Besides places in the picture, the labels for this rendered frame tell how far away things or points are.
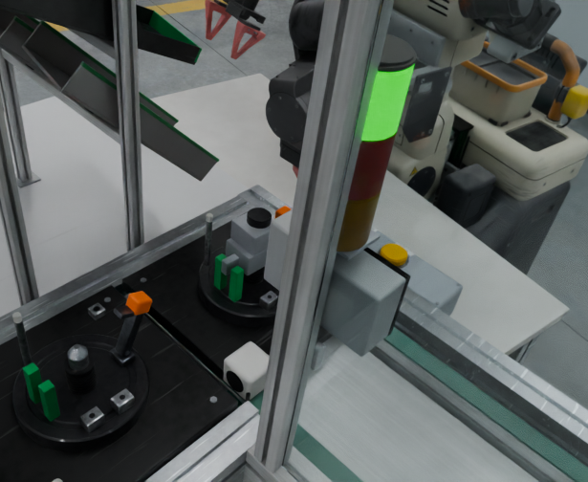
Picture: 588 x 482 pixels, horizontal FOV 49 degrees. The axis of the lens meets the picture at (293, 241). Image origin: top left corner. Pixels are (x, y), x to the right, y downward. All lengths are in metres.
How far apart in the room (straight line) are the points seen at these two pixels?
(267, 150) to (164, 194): 0.25
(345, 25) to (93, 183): 0.89
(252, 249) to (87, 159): 0.58
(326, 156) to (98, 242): 0.72
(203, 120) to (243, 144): 0.12
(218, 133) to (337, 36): 0.98
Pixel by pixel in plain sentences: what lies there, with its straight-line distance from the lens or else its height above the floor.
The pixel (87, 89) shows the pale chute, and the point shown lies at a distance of 0.84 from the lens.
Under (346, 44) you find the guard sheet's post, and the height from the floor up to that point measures 1.43.
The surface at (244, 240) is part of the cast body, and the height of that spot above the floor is 1.07.
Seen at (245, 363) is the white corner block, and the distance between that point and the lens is 0.75.
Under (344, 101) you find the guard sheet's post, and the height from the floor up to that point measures 1.40.
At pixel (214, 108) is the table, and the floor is 0.86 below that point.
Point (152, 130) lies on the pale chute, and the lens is 0.91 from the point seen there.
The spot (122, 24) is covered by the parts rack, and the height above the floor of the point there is 1.27.
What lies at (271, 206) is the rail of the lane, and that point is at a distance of 1.03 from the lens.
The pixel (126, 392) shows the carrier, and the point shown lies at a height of 1.00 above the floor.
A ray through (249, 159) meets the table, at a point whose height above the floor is 0.86.
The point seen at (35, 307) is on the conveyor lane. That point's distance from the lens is 0.87.
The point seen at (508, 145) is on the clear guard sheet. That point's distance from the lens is 0.36.
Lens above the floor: 1.58
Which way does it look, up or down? 41 degrees down
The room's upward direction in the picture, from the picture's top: 9 degrees clockwise
